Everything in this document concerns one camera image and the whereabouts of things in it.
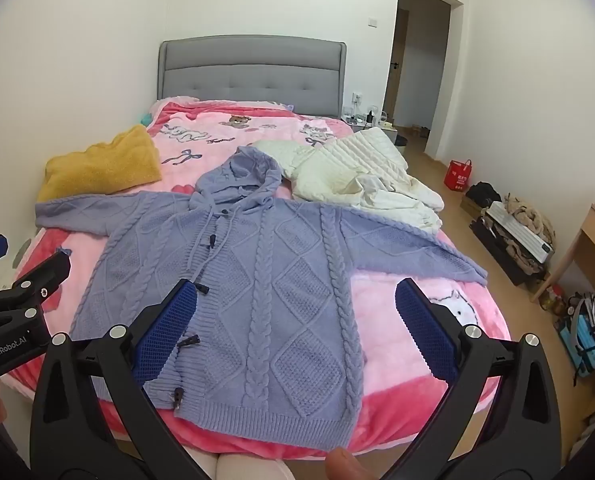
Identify blue grey backpack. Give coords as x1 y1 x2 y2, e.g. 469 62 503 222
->
556 292 595 379

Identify pink printed blanket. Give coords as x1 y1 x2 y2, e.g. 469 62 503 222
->
8 97 511 461

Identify black flat case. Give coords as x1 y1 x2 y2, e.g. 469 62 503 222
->
469 220 545 287

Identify person's white trouser legs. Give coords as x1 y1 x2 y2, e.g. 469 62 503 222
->
176 451 292 480

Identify red shopping bag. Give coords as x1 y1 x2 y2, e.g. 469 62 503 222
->
444 158 473 191

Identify blue knitted hooded cardigan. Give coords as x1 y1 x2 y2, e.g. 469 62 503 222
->
34 146 489 450

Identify person's right hand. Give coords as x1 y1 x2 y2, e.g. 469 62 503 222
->
325 449 364 480

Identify black bag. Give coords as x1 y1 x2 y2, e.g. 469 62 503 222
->
465 181 503 209

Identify cluttered nightstand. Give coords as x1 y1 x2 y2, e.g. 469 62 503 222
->
341 105 397 135

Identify long white box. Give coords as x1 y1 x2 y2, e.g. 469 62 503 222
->
483 201 554 264

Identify brown plush garment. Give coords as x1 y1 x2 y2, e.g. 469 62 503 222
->
501 194 557 261

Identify yellow fleece cloth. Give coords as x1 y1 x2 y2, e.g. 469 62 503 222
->
36 125 163 203

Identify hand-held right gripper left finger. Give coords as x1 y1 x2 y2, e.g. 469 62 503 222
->
30 278 198 480

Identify wooden door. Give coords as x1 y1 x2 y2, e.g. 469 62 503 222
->
382 6 411 127

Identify white quilted duvet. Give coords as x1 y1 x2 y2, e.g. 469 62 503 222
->
251 127 445 235

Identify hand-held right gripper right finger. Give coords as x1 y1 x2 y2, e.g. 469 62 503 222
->
377 277 561 480

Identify grey padded headboard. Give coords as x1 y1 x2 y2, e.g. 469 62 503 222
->
158 36 348 120

